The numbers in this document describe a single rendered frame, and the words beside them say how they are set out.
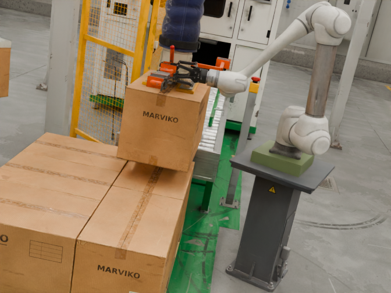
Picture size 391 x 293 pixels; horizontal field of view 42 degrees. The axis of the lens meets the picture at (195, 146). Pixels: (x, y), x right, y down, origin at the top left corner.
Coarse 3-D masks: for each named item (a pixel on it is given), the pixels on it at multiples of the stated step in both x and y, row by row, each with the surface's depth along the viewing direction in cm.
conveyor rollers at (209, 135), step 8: (216, 88) 547; (208, 104) 479; (208, 112) 453; (216, 112) 454; (208, 120) 428; (216, 120) 436; (208, 128) 404; (216, 128) 410; (208, 136) 386; (200, 144) 368; (208, 144) 369
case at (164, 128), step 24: (144, 96) 268; (168, 96) 266; (192, 96) 274; (144, 120) 272; (168, 120) 270; (192, 120) 268; (120, 144) 278; (144, 144) 276; (168, 144) 274; (192, 144) 272; (168, 168) 278
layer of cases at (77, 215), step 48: (48, 144) 317; (96, 144) 331; (0, 192) 248; (48, 192) 257; (96, 192) 266; (144, 192) 276; (0, 240) 226; (48, 240) 223; (96, 240) 223; (144, 240) 230; (0, 288) 234; (48, 288) 231; (96, 288) 228; (144, 288) 226
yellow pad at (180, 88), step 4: (180, 84) 289; (196, 84) 297; (176, 88) 279; (180, 88) 279; (184, 88) 281; (188, 88) 281; (192, 88) 282; (196, 88) 293; (184, 92) 279; (188, 92) 279; (192, 92) 279
